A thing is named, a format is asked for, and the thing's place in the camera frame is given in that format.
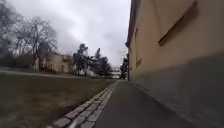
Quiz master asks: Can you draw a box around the yellowish building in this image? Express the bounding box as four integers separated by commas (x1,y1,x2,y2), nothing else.
33,51,76,75

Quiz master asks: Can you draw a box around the group of bare trees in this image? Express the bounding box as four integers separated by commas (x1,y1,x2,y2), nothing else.
0,0,60,70

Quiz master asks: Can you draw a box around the dry grass field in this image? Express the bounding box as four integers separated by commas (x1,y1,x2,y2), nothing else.
0,72,116,128

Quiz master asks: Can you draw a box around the grey road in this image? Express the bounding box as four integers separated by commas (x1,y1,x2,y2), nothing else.
0,68,92,80

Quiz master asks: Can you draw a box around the cobblestone edging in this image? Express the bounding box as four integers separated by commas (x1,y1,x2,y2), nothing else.
44,81,119,128

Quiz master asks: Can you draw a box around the dark asphalt path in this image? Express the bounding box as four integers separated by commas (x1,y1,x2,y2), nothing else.
93,79,201,128

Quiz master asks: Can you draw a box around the group of evergreen trees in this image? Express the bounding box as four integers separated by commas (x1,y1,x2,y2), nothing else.
71,43,114,79

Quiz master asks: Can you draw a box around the robot's own part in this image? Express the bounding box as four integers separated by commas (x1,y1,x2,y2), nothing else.
67,121,80,128

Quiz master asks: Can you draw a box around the dark tree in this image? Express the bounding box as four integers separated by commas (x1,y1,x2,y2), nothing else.
119,54,130,81

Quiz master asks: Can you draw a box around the beige building wall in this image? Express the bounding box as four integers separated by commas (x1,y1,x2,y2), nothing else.
125,0,224,128

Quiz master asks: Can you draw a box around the white building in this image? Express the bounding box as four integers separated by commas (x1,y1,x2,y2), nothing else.
111,67,123,80

